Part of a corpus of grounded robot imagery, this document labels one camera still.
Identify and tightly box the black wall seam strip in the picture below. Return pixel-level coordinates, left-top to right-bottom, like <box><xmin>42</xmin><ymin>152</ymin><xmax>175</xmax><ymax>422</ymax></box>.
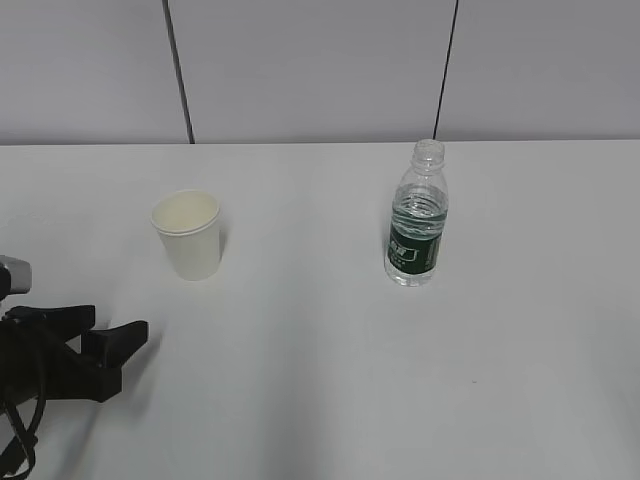
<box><xmin>432</xmin><ymin>0</ymin><xmax>460</xmax><ymax>140</ymax></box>
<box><xmin>161</xmin><ymin>0</ymin><xmax>196</xmax><ymax>144</ymax></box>

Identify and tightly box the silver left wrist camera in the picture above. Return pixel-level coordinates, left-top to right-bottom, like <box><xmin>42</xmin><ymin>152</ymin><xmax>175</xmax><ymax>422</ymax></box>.
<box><xmin>0</xmin><ymin>255</ymin><xmax>32</xmax><ymax>299</ymax></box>

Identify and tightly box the left black wall seam strip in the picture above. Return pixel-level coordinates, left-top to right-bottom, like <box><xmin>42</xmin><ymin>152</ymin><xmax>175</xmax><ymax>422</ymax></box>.
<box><xmin>161</xmin><ymin>0</ymin><xmax>196</xmax><ymax>144</ymax></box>

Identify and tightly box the clear water bottle green label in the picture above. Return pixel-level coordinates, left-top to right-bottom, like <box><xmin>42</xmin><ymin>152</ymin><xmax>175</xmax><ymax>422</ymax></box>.
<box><xmin>385</xmin><ymin>139</ymin><xmax>449</xmax><ymax>287</ymax></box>

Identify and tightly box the white paper cup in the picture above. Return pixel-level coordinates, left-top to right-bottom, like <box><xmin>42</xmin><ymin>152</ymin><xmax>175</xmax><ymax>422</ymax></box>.
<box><xmin>151</xmin><ymin>190</ymin><xmax>221</xmax><ymax>281</ymax></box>

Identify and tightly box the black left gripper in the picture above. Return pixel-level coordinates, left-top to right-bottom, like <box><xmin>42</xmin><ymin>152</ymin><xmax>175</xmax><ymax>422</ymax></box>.
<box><xmin>1</xmin><ymin>305</ymin><xmax>149</xmax><ymax>403</ymax></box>

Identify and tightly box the right black wall seam strip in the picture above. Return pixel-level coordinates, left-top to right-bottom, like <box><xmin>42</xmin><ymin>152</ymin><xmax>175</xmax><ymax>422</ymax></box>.
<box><xmin>432</xmin><ymin>0</ymin><xmax>460</xmax><ymax>140</ymax></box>

